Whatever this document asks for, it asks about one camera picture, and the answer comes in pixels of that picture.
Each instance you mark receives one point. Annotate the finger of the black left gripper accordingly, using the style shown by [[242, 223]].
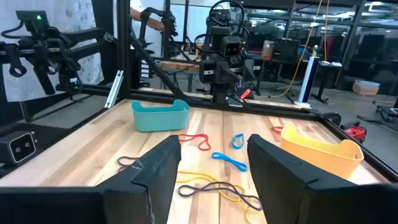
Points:
[[249, 70], [206, 71]]

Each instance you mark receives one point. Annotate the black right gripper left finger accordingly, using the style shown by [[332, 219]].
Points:
[[140, 199]]

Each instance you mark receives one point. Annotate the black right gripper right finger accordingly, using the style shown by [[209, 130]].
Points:
[[295, 202]]

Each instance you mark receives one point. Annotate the dark purple rubber band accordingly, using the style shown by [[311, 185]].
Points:
[[230, 187], [119, 159]]

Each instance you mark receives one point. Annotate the small blue rubber band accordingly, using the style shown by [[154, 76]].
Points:
[[234, 143]]

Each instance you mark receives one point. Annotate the wide blue rubber band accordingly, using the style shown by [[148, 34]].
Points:
[[221, 157]]

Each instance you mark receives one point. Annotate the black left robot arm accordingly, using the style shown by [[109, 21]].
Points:
[[221, 93]]

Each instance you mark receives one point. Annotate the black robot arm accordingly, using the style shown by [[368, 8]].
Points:
[[170, 26]]

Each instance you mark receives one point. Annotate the small red tag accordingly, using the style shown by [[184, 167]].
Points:
[[245, 94]]

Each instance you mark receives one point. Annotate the brown cardboard box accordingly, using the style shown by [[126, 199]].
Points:
[[267, 49]]

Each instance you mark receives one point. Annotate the wooden workbench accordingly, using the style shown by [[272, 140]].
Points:
[[177, 66]]

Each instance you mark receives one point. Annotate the black equipment case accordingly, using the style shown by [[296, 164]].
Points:
[[285, 49]]

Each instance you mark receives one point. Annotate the yellow plastic basket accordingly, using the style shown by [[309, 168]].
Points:
[[320, 158]]

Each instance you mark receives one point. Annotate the white drawer unit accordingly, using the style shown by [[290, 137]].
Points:
[[145, 72]]

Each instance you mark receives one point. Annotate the light teal plastic basket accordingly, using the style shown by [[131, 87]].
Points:
[[158, 119]]

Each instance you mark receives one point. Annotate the person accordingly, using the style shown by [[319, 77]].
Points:
[[150, 21]]

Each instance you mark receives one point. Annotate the black side table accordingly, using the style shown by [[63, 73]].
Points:
[[325, 84]]

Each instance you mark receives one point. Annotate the red power tool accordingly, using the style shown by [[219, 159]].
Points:
[[356, 132]]

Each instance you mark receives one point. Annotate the silver aluminium extrusion bar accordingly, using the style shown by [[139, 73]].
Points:
[[113, 90]]

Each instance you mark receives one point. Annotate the beige storage box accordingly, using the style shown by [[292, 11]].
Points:
[[365, 88]]

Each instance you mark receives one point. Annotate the black wheeled base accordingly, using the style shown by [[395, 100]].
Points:
[[385, 112]]

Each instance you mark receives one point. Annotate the white patterned cloth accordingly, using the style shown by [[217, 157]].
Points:
[[62, 12]]

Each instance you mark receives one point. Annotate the black device with green light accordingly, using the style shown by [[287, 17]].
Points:
[[29, 21]]

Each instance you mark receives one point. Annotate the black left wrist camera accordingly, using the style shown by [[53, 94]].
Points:
[[231, 46]]

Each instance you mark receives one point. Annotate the black table frame rail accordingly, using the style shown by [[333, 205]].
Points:
[[382, 163], [202, 102]]

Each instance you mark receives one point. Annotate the black diagonal frame brace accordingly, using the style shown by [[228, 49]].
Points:
[[155, 67]]

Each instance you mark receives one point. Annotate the white and blue post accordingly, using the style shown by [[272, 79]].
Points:
[[308, 81]]

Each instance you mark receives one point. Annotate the black upright frame post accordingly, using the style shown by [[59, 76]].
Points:
[[123, 46]]

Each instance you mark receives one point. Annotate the black frame clamp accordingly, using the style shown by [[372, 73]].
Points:
[[333, 118]]

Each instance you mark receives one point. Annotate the black table-level camera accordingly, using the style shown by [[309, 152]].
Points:
[[18, 147]]

